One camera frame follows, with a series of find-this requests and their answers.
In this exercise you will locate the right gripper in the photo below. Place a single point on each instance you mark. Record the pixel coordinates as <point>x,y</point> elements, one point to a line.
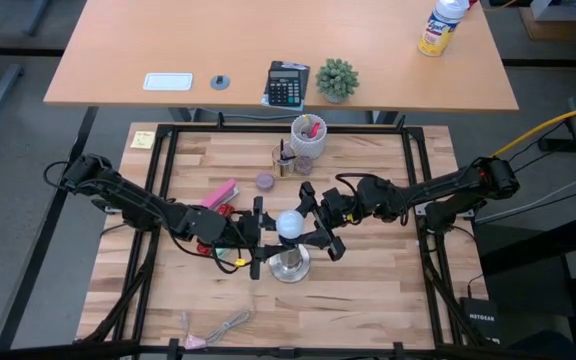
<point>335,210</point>

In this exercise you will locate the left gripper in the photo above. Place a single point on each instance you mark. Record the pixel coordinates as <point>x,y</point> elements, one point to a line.
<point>243,232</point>

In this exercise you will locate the white lightbulb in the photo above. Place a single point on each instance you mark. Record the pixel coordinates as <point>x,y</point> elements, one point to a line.
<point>290,224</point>

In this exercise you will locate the metal lamp stand black socket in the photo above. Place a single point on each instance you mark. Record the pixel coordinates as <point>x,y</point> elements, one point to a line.
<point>289,267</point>

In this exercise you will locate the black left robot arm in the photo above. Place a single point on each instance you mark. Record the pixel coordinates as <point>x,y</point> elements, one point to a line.
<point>168,212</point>

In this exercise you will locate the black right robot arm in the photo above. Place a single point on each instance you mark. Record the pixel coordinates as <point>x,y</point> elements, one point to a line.
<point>433,190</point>

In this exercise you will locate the red stapler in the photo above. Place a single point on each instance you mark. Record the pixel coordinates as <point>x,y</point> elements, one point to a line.
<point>224,210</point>

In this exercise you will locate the purple round cap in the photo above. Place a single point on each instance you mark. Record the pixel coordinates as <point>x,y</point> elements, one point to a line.
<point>265,182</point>

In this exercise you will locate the small purple jar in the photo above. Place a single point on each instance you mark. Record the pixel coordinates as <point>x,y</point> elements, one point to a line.
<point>304,166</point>

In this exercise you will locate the black pen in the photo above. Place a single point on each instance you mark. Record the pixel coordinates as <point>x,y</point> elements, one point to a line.
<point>281,155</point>

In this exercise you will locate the white ribbed pen cup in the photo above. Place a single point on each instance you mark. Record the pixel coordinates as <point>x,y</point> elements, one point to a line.
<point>308,146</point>

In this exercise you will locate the red pen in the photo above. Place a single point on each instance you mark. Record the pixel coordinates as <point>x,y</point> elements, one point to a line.
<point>314,130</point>

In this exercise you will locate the black calculator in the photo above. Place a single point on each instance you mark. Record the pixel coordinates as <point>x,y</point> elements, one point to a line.
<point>302,67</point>
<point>284,89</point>

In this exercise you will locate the small green potted plant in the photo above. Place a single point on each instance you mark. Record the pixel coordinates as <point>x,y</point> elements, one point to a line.
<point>337,80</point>

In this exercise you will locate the yellow sticky note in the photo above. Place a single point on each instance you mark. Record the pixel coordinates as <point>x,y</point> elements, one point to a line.
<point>142,139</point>

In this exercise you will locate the grey desk grommet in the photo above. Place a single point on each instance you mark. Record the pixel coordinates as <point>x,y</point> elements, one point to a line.
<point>220,82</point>

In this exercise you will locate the white rectangular tray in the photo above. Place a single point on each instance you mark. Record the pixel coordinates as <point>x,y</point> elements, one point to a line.
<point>168,81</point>

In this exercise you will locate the black Netgear box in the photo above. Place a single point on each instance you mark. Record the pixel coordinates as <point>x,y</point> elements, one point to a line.
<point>480,320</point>

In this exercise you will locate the light wood desk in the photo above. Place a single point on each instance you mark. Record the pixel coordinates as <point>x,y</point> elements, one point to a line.
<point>218,40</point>

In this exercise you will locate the yellow Lysol wipes canister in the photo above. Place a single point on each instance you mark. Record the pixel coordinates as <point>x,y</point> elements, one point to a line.
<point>438,30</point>

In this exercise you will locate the red bowl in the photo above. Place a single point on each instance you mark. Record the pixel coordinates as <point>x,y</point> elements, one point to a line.
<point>472,3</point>

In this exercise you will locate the brown cardboard sheet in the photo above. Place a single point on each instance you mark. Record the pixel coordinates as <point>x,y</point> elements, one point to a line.
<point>558,31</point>

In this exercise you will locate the grey box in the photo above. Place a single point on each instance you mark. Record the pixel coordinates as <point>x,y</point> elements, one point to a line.
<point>563,10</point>

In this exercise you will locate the black metal table frame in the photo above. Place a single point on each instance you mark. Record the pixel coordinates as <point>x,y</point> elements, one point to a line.
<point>243,128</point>

